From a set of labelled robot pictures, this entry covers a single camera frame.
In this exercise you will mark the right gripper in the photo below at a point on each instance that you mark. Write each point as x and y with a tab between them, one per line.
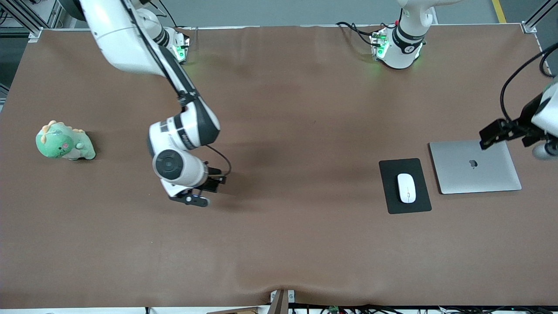
212	185

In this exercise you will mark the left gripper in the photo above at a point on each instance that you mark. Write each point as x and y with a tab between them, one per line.
515	127

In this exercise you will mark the white computer mouse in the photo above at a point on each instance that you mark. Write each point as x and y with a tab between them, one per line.
406	188

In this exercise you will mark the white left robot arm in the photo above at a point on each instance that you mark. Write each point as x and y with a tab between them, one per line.
405	39

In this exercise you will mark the black mouse pad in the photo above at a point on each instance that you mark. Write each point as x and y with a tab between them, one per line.
390	174

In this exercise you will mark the silver closed laptop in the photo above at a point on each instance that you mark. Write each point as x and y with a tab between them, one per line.
475	179

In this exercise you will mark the brown table cloth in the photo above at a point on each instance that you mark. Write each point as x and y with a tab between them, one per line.
279	240

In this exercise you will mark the green dinosaur plush toy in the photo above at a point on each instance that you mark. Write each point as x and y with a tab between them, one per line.
61	141

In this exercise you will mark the small green connector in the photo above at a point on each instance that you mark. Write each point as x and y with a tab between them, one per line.
334	310

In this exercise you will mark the aluminium frame post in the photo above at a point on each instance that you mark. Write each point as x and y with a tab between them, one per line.
26	21
529	27

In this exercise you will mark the metal table edge bracket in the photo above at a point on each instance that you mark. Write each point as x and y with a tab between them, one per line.
282	301

